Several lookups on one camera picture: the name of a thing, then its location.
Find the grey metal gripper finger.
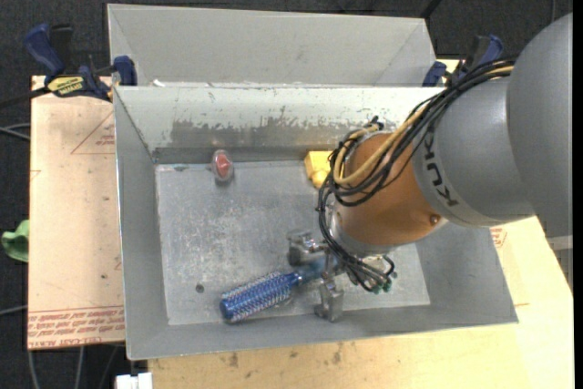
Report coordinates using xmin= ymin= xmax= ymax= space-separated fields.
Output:
xmin=313 ymin=282 xmax=346 ymax=324
xmin=286 ymin=229 xmax=325 ymax=268

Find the blue hairbrush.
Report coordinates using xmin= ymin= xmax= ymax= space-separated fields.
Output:
xmin=219 ymin=260 xmax=342 ymax=325

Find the grey metal bin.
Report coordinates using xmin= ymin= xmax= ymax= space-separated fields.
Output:
xmin=107 ymin=3 xmax=519 ymax=362

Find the yellow block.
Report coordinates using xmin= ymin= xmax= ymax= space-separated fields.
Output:
xmin=303 ymin=149 xmax=342 ymax=189

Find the clear glass with red inside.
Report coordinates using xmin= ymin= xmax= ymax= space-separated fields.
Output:
xmin=210 ymin=148 xmax=236 ymax=185

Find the brown cardboard board, red print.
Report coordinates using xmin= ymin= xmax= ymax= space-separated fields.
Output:
xmin=26 ymin=75 xmax=127 ymax=352

